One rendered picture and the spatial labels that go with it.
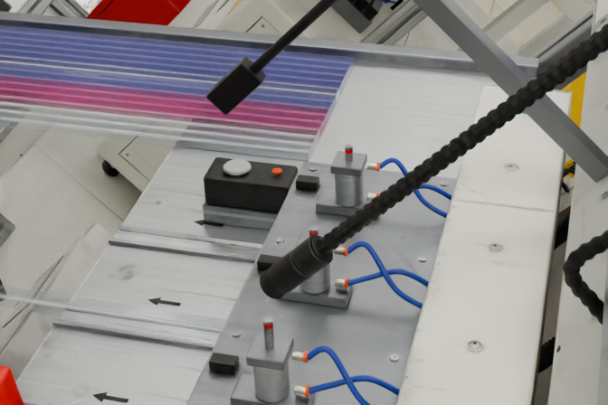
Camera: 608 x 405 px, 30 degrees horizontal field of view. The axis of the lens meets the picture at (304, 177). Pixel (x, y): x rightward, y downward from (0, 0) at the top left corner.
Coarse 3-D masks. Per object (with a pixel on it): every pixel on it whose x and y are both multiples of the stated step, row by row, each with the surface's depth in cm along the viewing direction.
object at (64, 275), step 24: (96, 240) 147; (72, 264) 142; (24, 288) 156; (48, 288) 138; (72, 288) 140; (0, 312) 158; (24, 312) 138; (0, 336) 139; (24, 336) 131; (0, 360) 128; (24, 360) 130
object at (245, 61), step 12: (228, 72) 86; (240, 72) 85; (252, 72) 85; (216, 84) 86; (228, 84) 86; (240, 84) 85; (252, 84) 85; (216, 96) 86; (228, 96) 86; (240, 96) 86; (228, 108) 87
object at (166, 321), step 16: (0, 288) 90; (16, 288) 90; (0, 304) 89; (16, 304) 89; (32, 304) 88; (48, 304) 88; (64, 304) 88; (80, 304) 88; (96, 304) 88; (112, 304) 88; (96, 320) 88; (112, 320) 87; (128, 320) 87; (144, 320) 86; (160, 320) 86; (176, 320) 86; (192, 320) 86; (208, 320) 86; (224, 320) 86; (208, 336) 85
